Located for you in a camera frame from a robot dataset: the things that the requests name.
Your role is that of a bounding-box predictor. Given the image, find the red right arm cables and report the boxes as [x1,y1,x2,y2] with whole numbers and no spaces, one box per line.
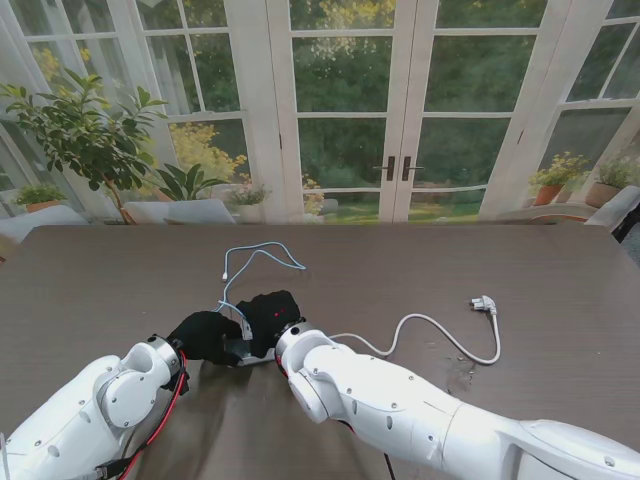
[274,357,396,480]

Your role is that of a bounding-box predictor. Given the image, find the printed garden window backdrop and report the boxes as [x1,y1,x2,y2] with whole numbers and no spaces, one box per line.
[0,0,640,226]

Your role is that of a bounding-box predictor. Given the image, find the red left arm cables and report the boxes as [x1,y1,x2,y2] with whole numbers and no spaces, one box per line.
[94,352,190,480]

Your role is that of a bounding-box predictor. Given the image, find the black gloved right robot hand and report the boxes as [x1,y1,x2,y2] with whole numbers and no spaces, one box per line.
[235,289,306,359]

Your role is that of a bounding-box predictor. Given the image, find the white power strip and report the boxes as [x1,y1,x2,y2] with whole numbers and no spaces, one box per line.
[224,337,276,369]

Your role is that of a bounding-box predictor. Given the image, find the dark object beside backdrop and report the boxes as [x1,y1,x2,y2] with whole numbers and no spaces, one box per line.
[612,199,640,244]

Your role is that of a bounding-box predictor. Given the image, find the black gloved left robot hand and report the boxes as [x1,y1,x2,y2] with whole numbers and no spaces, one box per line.
[167,310,246,368]

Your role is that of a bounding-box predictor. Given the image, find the white power cord with plug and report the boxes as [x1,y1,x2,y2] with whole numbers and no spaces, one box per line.
[329,296,502,366]

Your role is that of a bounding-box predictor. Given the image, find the red arm cables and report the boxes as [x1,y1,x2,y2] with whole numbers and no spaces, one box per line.
[274,357,396,480]
[94,352,190,480]

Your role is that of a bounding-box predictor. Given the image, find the light blue USB cable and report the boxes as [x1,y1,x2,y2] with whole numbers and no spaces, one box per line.
[217,241,307,324]

